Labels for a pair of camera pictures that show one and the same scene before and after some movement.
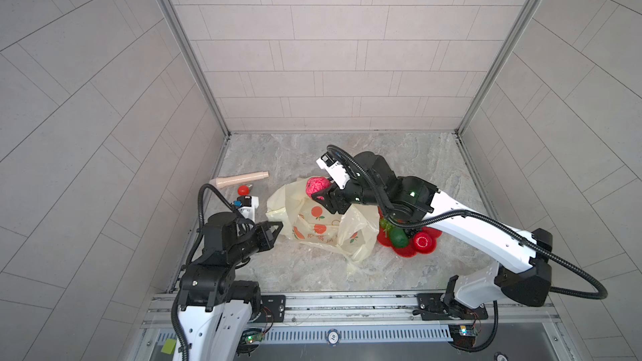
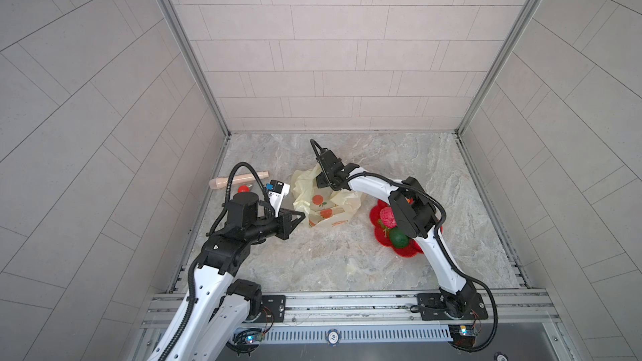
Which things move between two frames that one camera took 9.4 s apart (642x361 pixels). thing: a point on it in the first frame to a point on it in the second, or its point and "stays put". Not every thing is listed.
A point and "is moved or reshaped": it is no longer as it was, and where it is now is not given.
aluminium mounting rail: (515, 309) stays put
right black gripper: (343, 201) to (320, 179)
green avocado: (399, 237) stays put
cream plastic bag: (352, 233) is moved or reshaped
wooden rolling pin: (219, 182) stays put
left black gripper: (271, 236) to (285, 226)
